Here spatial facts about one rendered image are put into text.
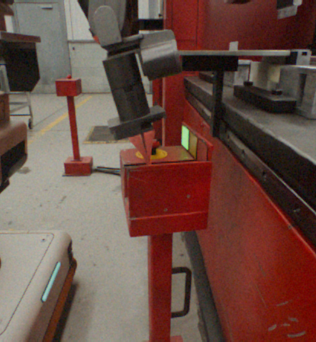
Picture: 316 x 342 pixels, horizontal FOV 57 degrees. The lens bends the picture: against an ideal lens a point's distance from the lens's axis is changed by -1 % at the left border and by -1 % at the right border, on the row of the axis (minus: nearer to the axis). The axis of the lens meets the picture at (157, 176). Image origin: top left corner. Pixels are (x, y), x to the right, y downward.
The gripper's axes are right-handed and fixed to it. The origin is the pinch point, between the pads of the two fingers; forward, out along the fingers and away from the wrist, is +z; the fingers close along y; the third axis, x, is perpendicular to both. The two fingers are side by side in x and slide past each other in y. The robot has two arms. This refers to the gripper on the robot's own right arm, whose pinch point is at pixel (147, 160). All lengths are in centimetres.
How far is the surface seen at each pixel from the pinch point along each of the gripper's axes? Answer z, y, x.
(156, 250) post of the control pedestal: 23.3, -3.5, 2.6
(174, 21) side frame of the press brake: -25, 40, 109
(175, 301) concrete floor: 82, -2, 39
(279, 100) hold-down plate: -2.8, 30.8, 4.0
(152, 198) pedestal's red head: 5.7, -1.4, -4.7
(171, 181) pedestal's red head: 3.4, 2.8, -4.7
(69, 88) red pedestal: -1, -29, 190
